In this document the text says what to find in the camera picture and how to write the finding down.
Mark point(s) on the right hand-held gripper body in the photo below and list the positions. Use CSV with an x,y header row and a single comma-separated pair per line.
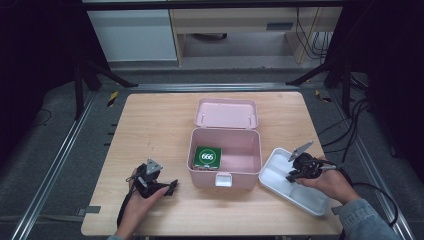
x,y
308,165

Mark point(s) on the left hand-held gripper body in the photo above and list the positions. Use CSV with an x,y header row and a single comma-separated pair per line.
x,y
148,178

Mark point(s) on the white divided tray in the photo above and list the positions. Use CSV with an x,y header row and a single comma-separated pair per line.
x,y
276,173

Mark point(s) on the green carton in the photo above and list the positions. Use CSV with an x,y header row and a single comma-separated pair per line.
x,y
207,157

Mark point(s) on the pink storage box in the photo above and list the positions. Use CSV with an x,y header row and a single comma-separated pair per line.
x,y
240,153

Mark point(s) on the person's left hand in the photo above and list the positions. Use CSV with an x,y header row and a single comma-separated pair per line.
x,y
138,211

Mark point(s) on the person's right hand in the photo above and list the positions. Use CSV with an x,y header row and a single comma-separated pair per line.
x,y
336,186

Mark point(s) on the grey tape strip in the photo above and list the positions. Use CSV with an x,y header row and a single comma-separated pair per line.
x,y
90,210
336,210

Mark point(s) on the yellow and black tape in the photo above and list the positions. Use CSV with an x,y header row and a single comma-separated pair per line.
x,y
322,96
112,98

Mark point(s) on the black metal stand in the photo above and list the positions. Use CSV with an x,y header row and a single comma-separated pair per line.
x,y
346,90
79,93

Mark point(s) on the black curtain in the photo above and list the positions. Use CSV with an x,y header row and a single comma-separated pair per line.
x,y
390,66
33,66

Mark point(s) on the white cabinet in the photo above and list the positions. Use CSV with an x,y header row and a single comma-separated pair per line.
x,y
133,35

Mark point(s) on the light wooden desk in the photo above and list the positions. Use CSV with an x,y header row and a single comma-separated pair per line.
x,y
233,20

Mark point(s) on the aluminium floor rail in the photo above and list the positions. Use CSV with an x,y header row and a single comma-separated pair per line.
x,y
213,87
373,166
63,150

